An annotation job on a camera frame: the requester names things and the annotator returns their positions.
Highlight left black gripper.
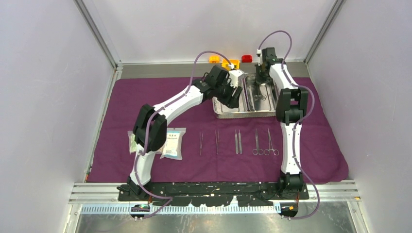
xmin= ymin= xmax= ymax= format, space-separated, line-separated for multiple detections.
xmin=214 ymin=78 xmax=242 ymax=109

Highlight steel surgical forceps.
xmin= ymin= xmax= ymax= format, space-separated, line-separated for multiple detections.
xmin=253 ymin=84 xmax=267 ymax=101

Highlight steel instrument tray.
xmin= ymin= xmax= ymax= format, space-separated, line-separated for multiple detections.
xmin=212 ymin=73 xmax=276 ymax=119

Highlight orange yellow toy block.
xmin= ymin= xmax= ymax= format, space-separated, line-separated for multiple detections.
xmin=221 ymin=59 xmax=240 ymax=70

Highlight steel tweezers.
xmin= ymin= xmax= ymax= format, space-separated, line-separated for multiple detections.
xmin=215 ymin=129 xmax=220 ymax=155
xmin=199 ymin=132 xmax=204 ymax=156

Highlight purple cloth wrap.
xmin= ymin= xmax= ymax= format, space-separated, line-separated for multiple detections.
xmin=87 ymin=78 xmax=348 ymax=183

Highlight steel surgical scissors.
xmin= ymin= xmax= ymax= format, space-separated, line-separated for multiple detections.
xmin=252 ymin=129 xmax=264 ymax=155
xmin=264 ymin=129 xmax=279 ymax=156

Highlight white sterile pouch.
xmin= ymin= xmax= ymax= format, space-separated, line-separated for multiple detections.
xmin=160 ymin=128 xmax=186 ymax=160

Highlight green packet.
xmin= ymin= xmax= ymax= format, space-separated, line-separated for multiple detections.
xmin=127 ymin=131 xmax=137 ymax=154

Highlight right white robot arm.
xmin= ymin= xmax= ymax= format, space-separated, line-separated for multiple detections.
xmin=256 ymin=47 xmax=309 ymax=199

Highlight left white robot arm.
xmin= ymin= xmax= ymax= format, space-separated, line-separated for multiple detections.
xmin=117 ymin=65 xmax=245 ymax=201

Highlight steel tissue forceps in tray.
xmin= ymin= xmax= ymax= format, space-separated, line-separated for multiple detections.
xmin=270 ymin=82 xmax=278 ymax=105

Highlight red block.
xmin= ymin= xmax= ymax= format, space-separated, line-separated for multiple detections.
xmin=241 ymin=55 xmax=253 ymax=63

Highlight small orange block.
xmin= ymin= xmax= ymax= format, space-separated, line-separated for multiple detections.
xmin=208 ymin=55 xmax=220 ymax=64

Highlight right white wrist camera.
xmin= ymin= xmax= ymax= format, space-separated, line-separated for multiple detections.
xmin=257 ymin=49 xmax=263 ymax=66

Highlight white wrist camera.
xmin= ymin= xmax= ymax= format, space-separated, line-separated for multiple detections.
xmin=257 ymin=49 xmax=263 ymax=66
xmin=228 ymin=64 xmax=244 ymax=88

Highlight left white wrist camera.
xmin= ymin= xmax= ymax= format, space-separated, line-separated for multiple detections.
xmin=228 ymin=64 xmax=244 ymax=88

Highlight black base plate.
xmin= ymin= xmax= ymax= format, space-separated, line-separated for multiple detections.
xmin=117 ymin=181 xmax=309 ymax=207

